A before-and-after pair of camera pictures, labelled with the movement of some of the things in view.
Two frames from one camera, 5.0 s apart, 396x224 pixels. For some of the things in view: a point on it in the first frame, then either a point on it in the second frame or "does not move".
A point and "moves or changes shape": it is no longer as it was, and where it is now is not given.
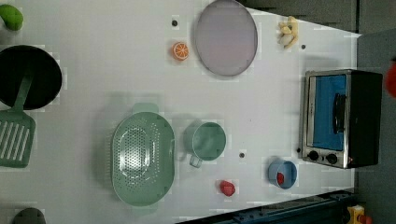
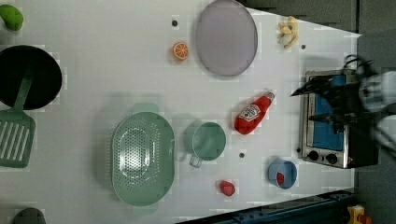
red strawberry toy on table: (227, 188) does not move
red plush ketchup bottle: (390, 79) moves or changes shape
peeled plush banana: (289, 33) does not move
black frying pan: (30, 78) does not move
